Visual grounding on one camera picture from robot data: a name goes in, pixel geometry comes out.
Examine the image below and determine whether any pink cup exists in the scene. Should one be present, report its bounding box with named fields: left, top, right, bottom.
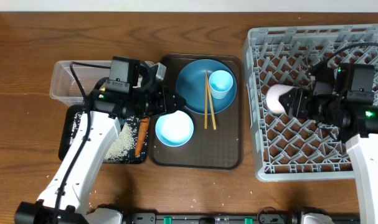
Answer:
left=265, top=84, right=294, bottom=114

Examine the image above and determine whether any light blue bowl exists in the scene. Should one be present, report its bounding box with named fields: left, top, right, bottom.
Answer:
left=155, top=111, right=194, bottom=147

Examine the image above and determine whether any orange carrot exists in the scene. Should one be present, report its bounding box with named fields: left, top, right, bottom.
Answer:
left=135, top=118, right=149, bottom=157

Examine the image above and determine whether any light blue cup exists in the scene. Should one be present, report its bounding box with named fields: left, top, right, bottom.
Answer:
left=209, top=70, right=234, bottom=99

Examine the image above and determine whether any white rice heap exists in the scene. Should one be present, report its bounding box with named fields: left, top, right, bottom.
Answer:
left=59, top=112, right=140, bottom=164

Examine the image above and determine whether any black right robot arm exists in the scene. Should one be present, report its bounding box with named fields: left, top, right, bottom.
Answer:
left=266, top=63, right=378, bottom=223

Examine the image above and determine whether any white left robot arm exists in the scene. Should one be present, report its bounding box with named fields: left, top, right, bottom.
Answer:
left=14, top=56, right=186, bottom=223

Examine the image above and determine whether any grey dishwasher rack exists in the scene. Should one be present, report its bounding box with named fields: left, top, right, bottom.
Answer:
left=242, top=24, right=378, bottom=182

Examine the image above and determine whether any dark blue plate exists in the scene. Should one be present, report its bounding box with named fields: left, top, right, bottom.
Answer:
left=176, top=59, right=237, bottom=114

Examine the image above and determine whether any wooden chopstick right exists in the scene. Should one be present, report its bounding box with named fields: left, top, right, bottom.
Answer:
left=206, top=70, right=217, bottom=130

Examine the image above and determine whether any black plastic tray bin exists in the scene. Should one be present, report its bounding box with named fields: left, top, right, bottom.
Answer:
left=59, top=105, right=148, bottom=164

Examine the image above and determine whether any brown serving tray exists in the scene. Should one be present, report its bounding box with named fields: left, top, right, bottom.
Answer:
left=149, top=54, right=243, bottom=170

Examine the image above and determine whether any clear plastic bin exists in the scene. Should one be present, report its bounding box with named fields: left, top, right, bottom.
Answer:
left=49, top=60, right=155, bottom=107

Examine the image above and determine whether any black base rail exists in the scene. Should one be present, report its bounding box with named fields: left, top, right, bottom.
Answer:
left=88, top=205, right=361, bottom=224

